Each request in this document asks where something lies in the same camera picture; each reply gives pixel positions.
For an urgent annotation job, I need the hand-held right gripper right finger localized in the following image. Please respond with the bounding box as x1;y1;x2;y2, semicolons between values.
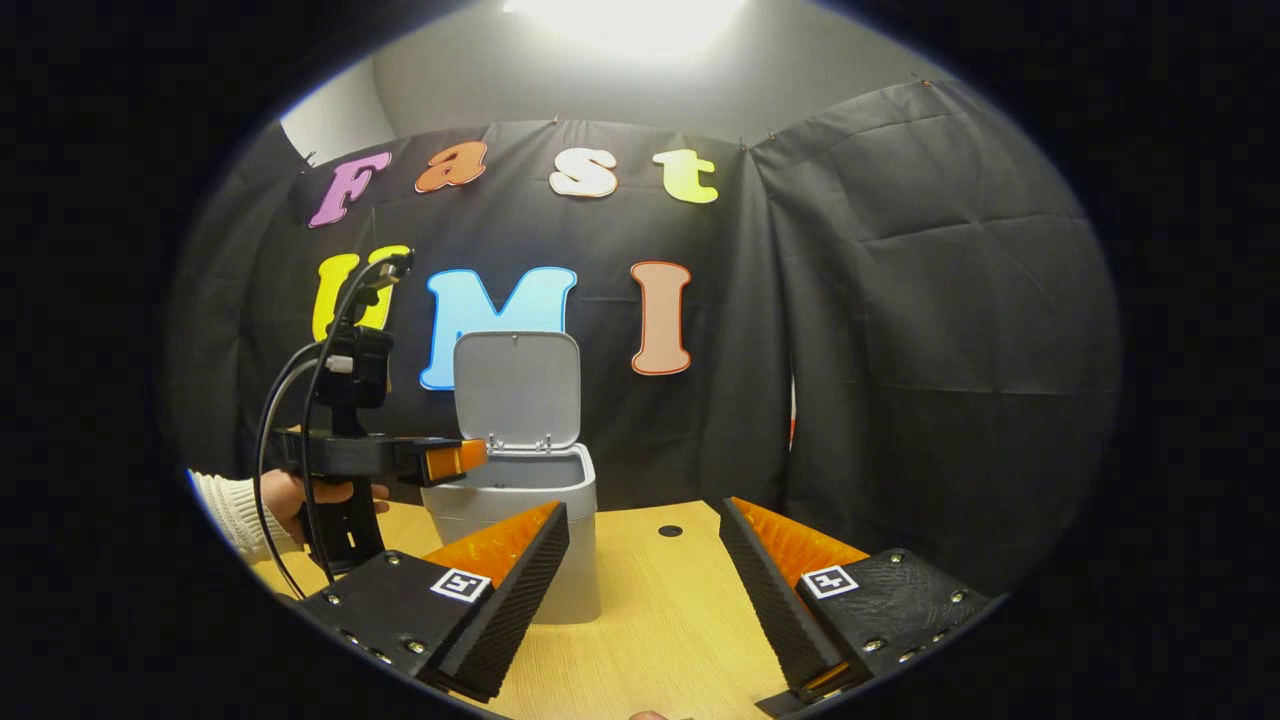
718;497;1001;716

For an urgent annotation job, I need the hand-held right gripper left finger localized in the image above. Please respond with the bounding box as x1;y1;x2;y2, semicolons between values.
295;500;571;704

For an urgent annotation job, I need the white desktop garbage bin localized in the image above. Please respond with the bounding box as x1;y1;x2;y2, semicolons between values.
420;330;601;626

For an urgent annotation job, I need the wooden desktop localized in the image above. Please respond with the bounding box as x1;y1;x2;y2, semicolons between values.
245;500;801;720

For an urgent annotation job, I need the black backdrop cloth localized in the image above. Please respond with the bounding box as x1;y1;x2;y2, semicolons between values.
165;80;1121;601

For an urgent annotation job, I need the long ceiling light panel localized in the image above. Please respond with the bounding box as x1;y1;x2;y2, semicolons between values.
500;0;751;56

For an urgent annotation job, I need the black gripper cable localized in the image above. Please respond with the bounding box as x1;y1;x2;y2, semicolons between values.
298;255;416;586

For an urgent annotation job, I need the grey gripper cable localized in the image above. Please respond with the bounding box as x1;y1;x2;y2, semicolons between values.
253;355;353;601

